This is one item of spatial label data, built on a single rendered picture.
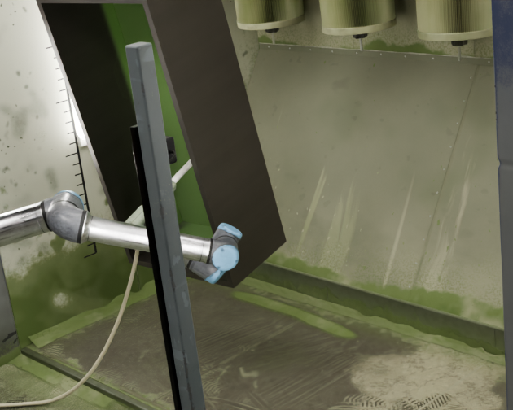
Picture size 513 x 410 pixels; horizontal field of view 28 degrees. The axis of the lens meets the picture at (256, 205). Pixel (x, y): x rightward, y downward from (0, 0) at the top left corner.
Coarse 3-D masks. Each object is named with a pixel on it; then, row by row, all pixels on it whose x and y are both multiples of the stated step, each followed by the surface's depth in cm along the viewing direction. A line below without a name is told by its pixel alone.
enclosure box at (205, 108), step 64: (64, 0) 371; (128, 0) 349; (192, 0) 360; (64, 64) 396; (192, 64) 364; (128, 128) 425; (192, 128) 369; (128, 192) 430; (192, 192) 442; (256, 192) 401; (128, 256) 434; (256, 256) 406
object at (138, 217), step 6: (186, 168) 384; (180, 174) 382; (174, 180) 380; (174, 186) 378; (138, 210) 369; (132, 216) 367; (138, 216) 368; (126, 222) 366; (132, 222) 366; (138, 222) 367; (144, 222) 371
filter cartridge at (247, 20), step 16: (240, 0) 485; (256, 0) 480; (272, 0) 481; (288, 0) 481; (240, 16) 489; (256, 16) 483; (272, 16) 482; (288, 16) 484; (304, 16) 493; (272, 32) 497
